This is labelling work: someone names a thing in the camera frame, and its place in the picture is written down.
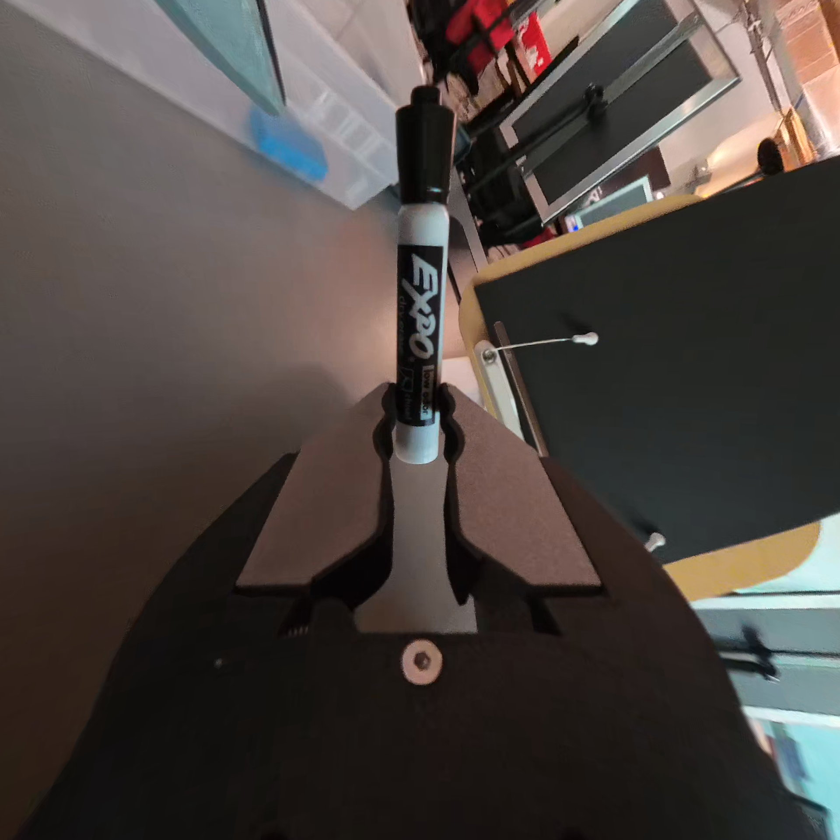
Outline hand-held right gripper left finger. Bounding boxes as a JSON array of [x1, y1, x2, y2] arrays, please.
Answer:
[[235, 382, 398, 610]]

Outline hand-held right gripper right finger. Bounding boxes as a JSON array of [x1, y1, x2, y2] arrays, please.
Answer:
[[441, 382, 602, 606]]

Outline teal glass panel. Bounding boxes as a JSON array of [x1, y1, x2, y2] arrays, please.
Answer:
[[156, 0, 287, 118]]

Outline red box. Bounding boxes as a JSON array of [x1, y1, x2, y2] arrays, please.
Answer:
[[445, 0, 555, 83]]

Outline black dry erase marker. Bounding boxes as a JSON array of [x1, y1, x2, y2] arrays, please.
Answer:
[[394, 84, 458, 466]]

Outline blue item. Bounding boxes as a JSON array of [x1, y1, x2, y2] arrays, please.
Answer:
[[248, 107, 329, 182]]

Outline small computer screen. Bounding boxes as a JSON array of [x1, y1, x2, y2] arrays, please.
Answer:
[[564, 176, 656, 232]]

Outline black wood-framed board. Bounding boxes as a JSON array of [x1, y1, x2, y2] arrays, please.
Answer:
[[458, 154, 840, 601]]

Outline clear plastic storage box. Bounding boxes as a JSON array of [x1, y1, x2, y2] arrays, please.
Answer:
[[13, 0, 404, 211]]

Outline silver-framed black monitor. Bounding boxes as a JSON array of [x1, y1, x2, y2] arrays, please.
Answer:
[[497, 0, 742, 227]]

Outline cardboard box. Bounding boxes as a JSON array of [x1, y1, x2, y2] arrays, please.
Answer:
[[774, 0, 840, 161]]

